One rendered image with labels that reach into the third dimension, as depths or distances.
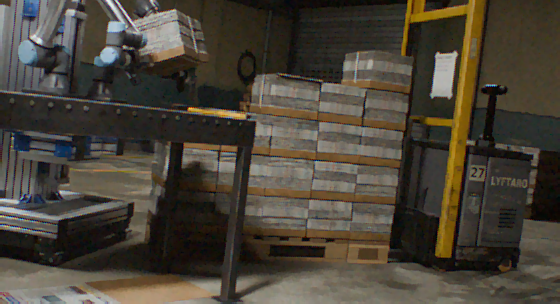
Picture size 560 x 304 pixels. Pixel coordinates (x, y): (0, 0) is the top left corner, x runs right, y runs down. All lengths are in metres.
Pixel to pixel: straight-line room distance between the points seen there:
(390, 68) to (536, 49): 6.27
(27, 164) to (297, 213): 1.51
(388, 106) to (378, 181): 0.46
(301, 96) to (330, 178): 0.52
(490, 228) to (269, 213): 1.47
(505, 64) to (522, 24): 0.62
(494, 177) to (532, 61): 5.93
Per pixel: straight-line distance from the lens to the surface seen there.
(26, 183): 3.65
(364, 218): 4.03
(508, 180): 4.42
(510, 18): 10.44
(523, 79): 10.17
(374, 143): 4.00
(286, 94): 3.73
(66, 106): 2.35
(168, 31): 3.22
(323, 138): 3.84
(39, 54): 3.26
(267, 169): 3.72
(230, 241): 2.87
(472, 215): 4.28
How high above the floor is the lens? 0.82
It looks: 3 degrees down
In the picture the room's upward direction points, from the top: 7 degrees clockwise
